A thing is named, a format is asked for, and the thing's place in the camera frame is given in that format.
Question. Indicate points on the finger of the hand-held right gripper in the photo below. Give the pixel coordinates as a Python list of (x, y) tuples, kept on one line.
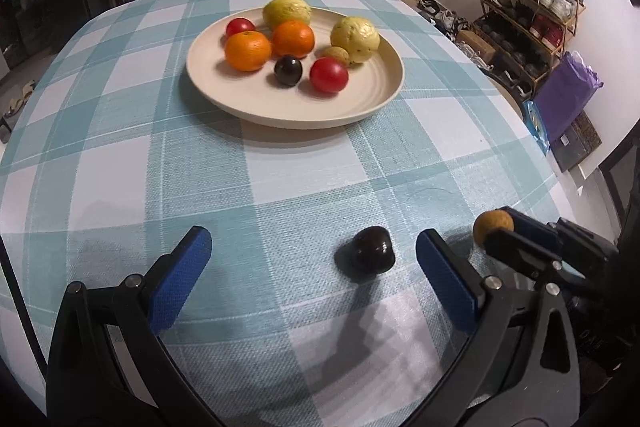
[(515, 254), (532, 229)]

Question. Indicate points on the large red tomato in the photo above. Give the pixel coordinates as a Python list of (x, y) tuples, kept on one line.
[(328, 75)]

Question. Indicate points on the teal checked tablecloth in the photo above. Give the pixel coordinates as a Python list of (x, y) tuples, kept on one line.
[(150, 167)]

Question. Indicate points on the small brown fruit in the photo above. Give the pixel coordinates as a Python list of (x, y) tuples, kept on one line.
[(336, 55), (491, 226)]

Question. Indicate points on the wooden shoe rack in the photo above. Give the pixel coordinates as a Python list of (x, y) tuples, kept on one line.
[(525, 52)]

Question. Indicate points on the purple bag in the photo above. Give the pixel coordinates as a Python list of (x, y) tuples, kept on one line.
[(567, 92)]

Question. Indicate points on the orange mandarin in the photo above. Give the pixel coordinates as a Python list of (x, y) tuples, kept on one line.
[(293, 38), (247, 51)]

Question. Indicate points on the blue round package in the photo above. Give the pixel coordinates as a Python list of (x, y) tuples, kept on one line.
[(537, 124)]

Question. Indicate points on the cream round plate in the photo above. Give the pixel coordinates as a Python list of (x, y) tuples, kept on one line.
[(300, 102)]

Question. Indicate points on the small red tomato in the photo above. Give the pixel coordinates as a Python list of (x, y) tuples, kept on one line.
[(240, 27)]

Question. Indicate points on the yellow speckled guava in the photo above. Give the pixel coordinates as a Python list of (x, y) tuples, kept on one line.
[(356, 39)]

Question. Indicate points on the dark woven box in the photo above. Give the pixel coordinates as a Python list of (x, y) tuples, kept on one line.
[(579, 142)]

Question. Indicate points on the pile of shoes on floor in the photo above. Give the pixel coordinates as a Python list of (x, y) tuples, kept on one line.
[(442, 14)]

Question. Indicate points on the yellow-green guava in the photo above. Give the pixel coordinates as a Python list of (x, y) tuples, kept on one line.
[(286, 11)]

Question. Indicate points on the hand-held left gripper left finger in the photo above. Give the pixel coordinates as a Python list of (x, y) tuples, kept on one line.
[(180, 279)]

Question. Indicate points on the dark purple plum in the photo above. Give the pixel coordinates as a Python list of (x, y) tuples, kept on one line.
[(371, 252), (288, 70)]

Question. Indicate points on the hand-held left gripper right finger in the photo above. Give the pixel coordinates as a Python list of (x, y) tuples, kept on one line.
[(447, 279)]

